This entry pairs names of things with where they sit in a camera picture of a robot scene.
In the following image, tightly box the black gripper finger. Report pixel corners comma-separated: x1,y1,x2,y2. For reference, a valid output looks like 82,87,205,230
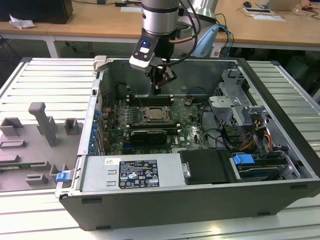
161,69,178,87
149,65,162,96

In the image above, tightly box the thin wire locking lever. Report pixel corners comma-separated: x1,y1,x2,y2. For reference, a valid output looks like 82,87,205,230
132,89,145,111

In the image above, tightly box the silver square CPU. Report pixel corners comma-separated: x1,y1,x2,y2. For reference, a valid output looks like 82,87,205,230
147,109,165,119

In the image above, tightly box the black RAM slot bank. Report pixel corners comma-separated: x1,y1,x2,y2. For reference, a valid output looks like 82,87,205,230
126,122,181,131
128,95,174,106

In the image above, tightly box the CPU socket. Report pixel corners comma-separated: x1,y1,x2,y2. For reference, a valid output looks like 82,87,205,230
140,105,175,125

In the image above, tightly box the black round component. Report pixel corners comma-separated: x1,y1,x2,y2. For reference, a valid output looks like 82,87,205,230
116,83,129,98

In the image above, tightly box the pale blue teach pendant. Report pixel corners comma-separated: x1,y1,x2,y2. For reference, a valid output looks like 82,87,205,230
192,23,220,57

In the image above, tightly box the black graphics card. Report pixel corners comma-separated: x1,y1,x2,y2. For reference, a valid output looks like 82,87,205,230
129,128,168,146

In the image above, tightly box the green motherboard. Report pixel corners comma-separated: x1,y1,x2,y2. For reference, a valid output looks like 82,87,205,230
99,96,210,155

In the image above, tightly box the metal drive cage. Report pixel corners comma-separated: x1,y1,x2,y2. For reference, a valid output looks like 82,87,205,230
207,68,252,131

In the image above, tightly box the long wooden desk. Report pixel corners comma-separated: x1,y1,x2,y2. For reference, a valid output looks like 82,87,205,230
0,0,320,60

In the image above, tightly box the silver metal hinge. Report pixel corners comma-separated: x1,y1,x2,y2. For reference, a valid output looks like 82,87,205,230
181,162,192,179

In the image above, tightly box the black plastic shroud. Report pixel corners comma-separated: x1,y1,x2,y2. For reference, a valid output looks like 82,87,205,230
179,149,236,186

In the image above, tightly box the silver power supply unit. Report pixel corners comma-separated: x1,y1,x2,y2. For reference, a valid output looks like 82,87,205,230
79,153,188,194

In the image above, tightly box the white paper sheet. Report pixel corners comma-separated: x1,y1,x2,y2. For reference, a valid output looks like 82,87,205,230
252,13,286,23

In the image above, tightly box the black open PC case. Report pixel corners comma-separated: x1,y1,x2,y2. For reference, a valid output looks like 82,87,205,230
54,55,320,232

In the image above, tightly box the silver laptop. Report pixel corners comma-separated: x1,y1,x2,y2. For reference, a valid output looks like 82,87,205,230
256,0,300,12

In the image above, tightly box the blue case latch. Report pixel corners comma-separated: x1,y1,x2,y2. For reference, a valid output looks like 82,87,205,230
56,171,69,183

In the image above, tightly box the hard disk drive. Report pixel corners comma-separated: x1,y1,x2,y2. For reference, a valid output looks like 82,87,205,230
236,159,288,181

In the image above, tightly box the black box on desk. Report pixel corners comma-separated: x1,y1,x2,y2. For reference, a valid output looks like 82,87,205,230
0,0,74,25

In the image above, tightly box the grey parts rack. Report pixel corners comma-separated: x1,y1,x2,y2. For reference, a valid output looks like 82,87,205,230
0,101,85,193

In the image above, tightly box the clear plastic piece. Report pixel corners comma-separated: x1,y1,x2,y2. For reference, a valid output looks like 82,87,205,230
289,7,310,17

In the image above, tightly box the crumpled white paper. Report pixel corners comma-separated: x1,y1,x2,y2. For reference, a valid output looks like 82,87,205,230
8,13,36,30

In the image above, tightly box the copper coloured hose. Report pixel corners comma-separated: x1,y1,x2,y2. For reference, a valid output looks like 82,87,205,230
168,34,195,46

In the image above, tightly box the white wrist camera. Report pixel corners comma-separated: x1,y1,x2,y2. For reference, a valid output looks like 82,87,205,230
129,36,160,73

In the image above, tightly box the grey case latch handle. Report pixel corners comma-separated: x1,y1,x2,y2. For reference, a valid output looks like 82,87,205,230
92,55,110,73

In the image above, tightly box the blue cable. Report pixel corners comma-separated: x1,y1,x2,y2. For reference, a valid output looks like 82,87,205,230
219,23,235,60

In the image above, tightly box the black internal cable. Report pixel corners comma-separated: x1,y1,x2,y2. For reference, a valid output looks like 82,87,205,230
201,102,235,153

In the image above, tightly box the black desk cable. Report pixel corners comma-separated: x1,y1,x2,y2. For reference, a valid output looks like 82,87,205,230
215,12,235,48

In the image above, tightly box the orange yellow wire bundle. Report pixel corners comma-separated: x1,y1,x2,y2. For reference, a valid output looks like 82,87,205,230
239,119,273,151

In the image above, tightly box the blue disk carrier handle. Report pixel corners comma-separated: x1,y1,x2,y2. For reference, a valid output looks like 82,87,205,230
231,153,255,166

